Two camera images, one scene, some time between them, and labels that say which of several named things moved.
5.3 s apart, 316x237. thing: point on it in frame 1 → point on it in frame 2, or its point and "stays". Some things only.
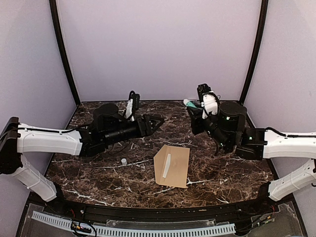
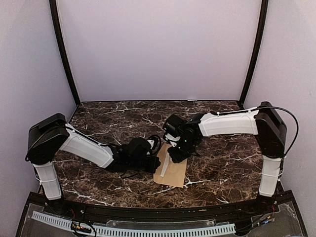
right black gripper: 195,119 → 177,157
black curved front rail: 69,206 stays
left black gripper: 148,130 → 155,164
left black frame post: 63,45 stays
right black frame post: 263,20 stays
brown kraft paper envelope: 177,174 stays
